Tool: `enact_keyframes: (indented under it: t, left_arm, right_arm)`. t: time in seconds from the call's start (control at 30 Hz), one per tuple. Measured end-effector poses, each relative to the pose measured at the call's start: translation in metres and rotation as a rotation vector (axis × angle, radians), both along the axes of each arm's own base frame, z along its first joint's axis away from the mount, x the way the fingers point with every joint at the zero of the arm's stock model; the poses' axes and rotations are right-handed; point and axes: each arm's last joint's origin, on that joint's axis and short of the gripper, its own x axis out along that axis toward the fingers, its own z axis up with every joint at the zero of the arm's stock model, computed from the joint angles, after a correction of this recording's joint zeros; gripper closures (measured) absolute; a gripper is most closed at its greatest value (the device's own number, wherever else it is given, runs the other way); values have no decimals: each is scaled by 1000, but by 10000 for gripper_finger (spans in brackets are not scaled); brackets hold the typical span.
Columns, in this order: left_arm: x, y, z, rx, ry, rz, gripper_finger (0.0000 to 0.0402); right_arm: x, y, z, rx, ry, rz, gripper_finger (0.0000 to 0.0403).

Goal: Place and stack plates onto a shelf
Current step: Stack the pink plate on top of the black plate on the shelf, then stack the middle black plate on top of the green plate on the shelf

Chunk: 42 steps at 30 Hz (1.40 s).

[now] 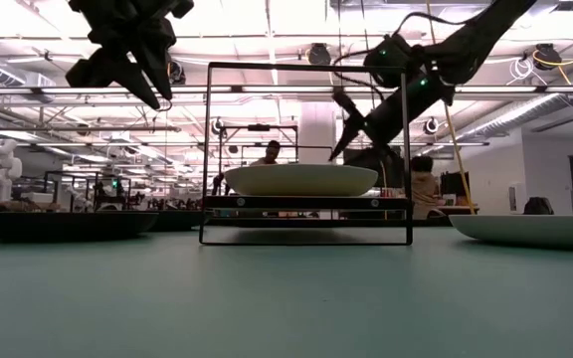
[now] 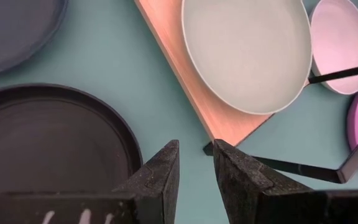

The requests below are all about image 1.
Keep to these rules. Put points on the black plate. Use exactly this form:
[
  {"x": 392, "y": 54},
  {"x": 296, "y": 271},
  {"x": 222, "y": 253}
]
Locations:
[{"x": 57, "y": 226}]

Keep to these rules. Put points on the light green plate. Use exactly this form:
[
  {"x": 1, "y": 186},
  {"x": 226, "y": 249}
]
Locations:
[{"x": 301, "y": 181}]

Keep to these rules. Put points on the black backpack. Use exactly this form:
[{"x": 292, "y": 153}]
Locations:
[{"x": 538, "y": 206}]

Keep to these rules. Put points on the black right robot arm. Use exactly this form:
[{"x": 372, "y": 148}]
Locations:
[{"x": 470, "y": 40}]

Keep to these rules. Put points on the black background rig frame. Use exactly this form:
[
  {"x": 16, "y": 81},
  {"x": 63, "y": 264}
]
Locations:
[{"x": 259, "y": 127}]

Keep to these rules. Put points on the green table mat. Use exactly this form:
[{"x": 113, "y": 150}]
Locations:
[{"x": 286, "y": 308}]

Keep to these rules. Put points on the person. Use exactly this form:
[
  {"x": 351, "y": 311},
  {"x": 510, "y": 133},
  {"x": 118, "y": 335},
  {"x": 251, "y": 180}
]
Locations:
[
  {"x": 271, "y": 149},
  {"x": 423, "y": 191}
]

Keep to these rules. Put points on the wooden dish rack board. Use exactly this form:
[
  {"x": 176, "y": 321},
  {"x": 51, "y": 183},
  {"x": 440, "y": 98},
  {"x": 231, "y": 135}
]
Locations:
[{"x": 306, "y": 202}]

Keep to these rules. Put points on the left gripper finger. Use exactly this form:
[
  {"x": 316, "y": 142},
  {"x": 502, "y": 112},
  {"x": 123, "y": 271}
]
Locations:
[
  {"x": 159, "y": 64},
  {"x": 117, "y": 69}
]

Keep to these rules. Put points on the white plate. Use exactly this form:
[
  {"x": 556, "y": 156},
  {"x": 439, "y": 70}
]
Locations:
[{"x": 535, "y": 231}]

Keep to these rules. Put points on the black background monitor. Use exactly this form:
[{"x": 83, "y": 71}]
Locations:
[{"x": 454, "y": 184}]

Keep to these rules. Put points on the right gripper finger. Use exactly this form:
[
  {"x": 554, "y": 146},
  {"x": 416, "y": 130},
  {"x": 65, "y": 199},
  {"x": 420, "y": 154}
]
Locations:
[
  {"x": 347, "y": 141},
  {"x": 348, "y": 107}
]

